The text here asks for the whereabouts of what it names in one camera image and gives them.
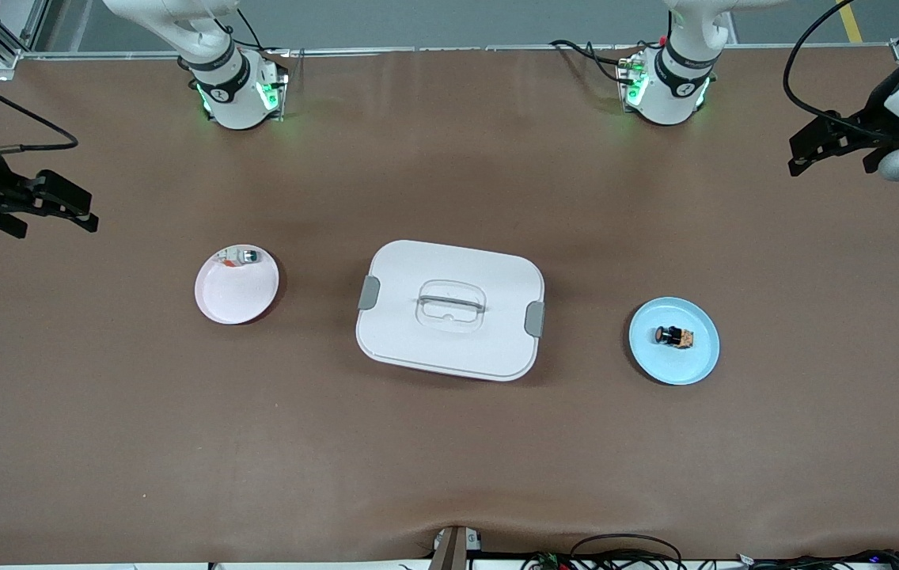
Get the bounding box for clear box lid handle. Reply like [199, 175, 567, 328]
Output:
[416, 294, 487, 316]

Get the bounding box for black looped cable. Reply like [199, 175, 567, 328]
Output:
[569, 534, 685, 570]

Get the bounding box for brown table cover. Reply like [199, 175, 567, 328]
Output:
[0, 46, 899, 565]

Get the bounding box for brown camera mount post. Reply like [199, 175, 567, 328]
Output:
[429, 525, 483, 570]

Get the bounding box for light blue round plate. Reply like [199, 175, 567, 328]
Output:
[628, 297, 721, 386]

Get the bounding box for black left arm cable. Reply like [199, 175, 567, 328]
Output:
[782, 0, 893, 143]

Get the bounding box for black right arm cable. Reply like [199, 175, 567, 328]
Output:
[0, 57, 80, 154]

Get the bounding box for white lidded plastic box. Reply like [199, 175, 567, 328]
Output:
[355, 240, 546, 382]

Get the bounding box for black cable bundle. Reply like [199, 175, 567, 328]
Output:
[734, 548, 899, 570]

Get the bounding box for black arm base cables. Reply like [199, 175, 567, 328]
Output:
[549, 38, 642, 84]

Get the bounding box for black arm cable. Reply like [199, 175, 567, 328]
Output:
[782, 0, 893, 143]
[0, 57, 80, 154]

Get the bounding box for pink round plate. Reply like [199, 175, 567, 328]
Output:
[194, 244, 281, 326]

